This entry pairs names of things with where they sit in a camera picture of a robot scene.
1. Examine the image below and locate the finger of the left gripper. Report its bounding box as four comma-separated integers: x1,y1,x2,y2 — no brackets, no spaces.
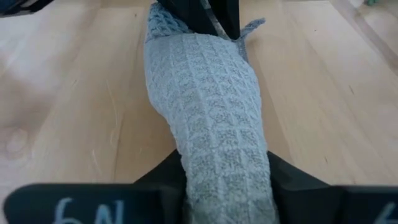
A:
157,0,219,36
207,0,242,40

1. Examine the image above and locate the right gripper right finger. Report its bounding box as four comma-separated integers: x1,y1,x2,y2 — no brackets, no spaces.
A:
267,151,398,224

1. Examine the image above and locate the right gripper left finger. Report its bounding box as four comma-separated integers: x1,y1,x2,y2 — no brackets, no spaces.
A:
2,149,189,224

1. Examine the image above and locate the grey waffle microfiber towel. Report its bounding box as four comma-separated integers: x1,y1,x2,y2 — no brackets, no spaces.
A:
143,1,280,224

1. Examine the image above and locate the black aluminium table frame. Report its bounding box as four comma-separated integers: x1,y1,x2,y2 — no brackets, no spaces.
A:
0,0,54,17

